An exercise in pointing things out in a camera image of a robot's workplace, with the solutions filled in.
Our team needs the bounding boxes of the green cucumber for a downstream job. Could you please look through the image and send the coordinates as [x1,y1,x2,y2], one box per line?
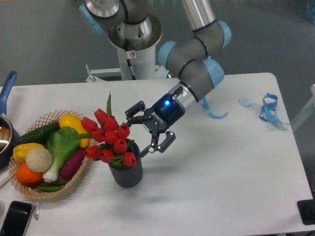
[16,122,60,145]

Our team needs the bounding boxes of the blue handled saucepan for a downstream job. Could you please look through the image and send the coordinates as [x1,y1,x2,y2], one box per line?
[0,71,20,168]

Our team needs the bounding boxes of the clear pen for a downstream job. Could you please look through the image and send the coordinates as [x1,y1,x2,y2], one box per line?
[33,201,39,220]

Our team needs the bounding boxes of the black device at edge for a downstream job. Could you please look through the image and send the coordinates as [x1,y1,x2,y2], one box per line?
[297,199,315,225]

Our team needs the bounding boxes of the dark grey ribbed vase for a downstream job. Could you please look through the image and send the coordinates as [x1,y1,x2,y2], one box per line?
[108,139,143,188]

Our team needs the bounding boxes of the black smartphone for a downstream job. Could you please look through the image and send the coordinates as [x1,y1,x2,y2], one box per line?
[0,201,33,236]

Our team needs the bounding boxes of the yellow bell pepper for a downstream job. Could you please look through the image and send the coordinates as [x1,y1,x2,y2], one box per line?
[13,143,44,163]

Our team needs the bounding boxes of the blue knotted ribbon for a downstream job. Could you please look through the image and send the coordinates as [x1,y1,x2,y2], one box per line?
[259,93,289,125]

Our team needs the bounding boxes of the purple sweet potato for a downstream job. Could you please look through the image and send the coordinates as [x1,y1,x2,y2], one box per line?
[60,149,85,179]

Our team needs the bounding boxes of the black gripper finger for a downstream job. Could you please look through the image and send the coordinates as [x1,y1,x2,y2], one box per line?
[140,122,177,158]
[124,101,152,127]

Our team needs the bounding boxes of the pale blue cap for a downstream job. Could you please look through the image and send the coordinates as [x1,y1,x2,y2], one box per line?
[238,97,252,108]

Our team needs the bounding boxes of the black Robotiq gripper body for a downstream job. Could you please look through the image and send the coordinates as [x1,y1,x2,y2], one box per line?
[143,94,185,134]

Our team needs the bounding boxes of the red tulip bouquet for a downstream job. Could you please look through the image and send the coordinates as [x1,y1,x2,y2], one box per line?
[74,95,137,168]

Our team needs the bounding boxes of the yellow squash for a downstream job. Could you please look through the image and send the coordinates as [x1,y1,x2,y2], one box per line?
[59,113,90,148]

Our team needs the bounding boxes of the blue curled ribbon strip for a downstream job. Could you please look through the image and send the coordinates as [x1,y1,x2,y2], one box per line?
[201,97,228,119]

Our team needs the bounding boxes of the orange fruit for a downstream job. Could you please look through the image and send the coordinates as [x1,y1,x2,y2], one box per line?
[16,162,42,183]

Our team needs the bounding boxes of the white metal frame bracket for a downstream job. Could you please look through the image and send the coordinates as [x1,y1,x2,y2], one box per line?
[85,64,171,83]

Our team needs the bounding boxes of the green pea pods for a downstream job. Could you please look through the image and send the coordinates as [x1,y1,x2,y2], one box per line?
[36,181,68,192]

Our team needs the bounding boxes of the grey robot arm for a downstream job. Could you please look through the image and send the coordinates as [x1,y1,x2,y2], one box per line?
[79,0,231,156]

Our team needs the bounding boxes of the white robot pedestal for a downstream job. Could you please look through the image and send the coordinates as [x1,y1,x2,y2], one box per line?
[117,46,156,81]

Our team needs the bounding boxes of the woven wicker basket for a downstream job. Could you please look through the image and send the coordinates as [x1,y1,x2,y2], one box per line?
[8,110,89,200]

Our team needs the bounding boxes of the green bok choy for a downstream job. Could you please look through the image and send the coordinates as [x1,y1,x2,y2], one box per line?
[43,126,80,183]

